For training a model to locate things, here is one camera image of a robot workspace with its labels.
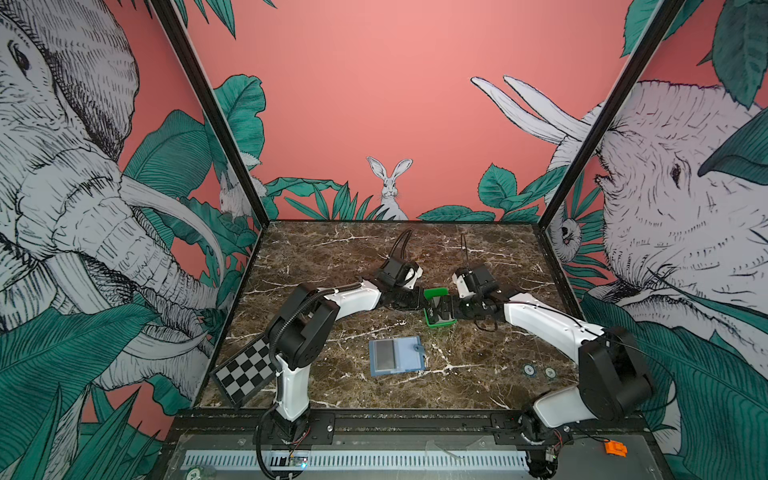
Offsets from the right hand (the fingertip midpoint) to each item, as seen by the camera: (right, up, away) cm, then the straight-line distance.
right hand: (446, 306), depth 88 cm
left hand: (-4, +1, +2) cm, 5 cm away
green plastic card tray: (-2, 0, -2) cm, 3 cm away
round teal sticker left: (+23, -18, -4) cm, 29 cm away
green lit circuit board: (-38, -34, -17) cm, 54 cm away
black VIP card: (-19, -14, -2) cm, 23 cm away
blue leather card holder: (-15, -14, -2) cm, 21 cm away
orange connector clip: (+37, -31, -18) cm, 51 cm away
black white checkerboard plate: (-56, -17, -8) cm, 59 cm away
